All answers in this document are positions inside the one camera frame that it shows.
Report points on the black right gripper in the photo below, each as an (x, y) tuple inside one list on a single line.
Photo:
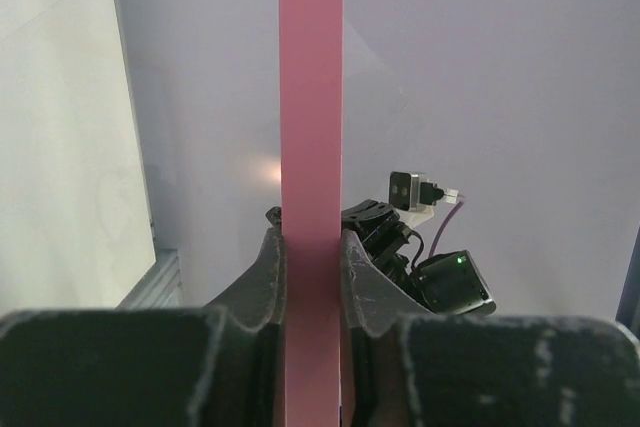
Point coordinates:
[(382, 234)]

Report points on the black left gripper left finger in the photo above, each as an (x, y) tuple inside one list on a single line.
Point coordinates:
[(247, 378)]

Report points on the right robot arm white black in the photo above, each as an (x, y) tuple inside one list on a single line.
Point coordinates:
[(448, 283)]

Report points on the pink wooden picture frame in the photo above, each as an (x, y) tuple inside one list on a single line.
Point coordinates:
[(311, 106)]

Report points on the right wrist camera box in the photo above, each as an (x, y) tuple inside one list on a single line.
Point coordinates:
[(414, 196)]

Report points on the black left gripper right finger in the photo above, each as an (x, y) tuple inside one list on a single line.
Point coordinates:
[(373, 384)]

